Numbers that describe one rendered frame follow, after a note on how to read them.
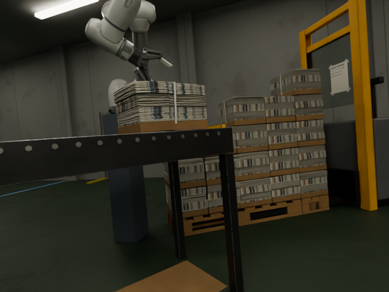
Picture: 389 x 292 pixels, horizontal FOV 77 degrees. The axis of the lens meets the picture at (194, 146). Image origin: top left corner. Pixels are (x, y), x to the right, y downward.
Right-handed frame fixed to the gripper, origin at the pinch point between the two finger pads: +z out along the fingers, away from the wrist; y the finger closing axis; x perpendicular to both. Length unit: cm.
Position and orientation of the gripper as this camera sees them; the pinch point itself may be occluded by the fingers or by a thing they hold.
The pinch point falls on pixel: (165, 76)
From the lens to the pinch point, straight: 135.1
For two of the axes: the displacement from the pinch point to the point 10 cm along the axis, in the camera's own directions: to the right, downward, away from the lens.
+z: 7.6, 3.8, 5.3
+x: 5.8, -0.3, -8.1
